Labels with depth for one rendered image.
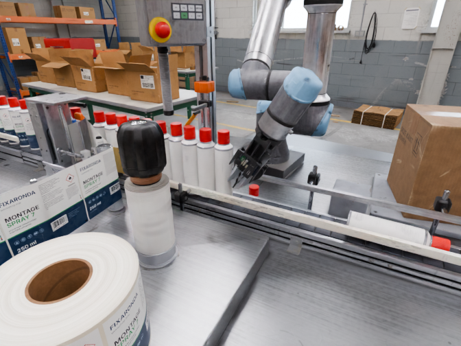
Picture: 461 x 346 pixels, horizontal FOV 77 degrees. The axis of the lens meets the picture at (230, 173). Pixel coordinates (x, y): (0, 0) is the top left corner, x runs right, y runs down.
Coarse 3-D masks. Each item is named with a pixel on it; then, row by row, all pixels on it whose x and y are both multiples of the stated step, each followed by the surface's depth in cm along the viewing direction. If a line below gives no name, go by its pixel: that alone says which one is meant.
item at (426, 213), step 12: (264, 180) 80; (276, 180) 78; (288, 180) 78; (324, 192) 73; (336, 192) 72; (372, 204) 69; (384, 204) 68; (396, 204) 67; (432, 216) 64; (444, 216) 63; (456, 216) 62
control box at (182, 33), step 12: (144, 0) 71; (156, 0) 72; (168, 0) 73; (180, 0) 74; (192, 0) 76; (204, 0) 77; (144, 12) 72; (156, 12) 73; (168, 12) 74; (204, 12) 78; (144, 24) 74; (168, 24) 75; (180, 24) 77; (192, 24) 78; (204, 24) 79; (144, 36) 77; (156, 36) 75; (168, 36) 76; (180, 36) 78; (192, 36) 79; (204, 36) 81
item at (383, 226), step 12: (348, 216) 68; (360, 216) 68; (372, 216) 68; (360, 228) 67; (372, 228) 66; (384, 228) 65; (396, 228) 64; (408, 228) 64; (420, 228) 64; (408, 240) 63; (420, 240) 62; (432, 240) 62; (444, 240) 61
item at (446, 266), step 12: (216, 204) 82; (228, 204) 82; (276, 204) 82; (264, 216) 77; (276, 216) 77; (324, 216) 77; (300, 228) 72; (312, 228) 72; (348, 240) 68; (360, 240) 68; (384, 252) 65; (396, 252) 64; (408, 252) 64; (456, 252) 64; (432, 264) 61; (444, 264) 61
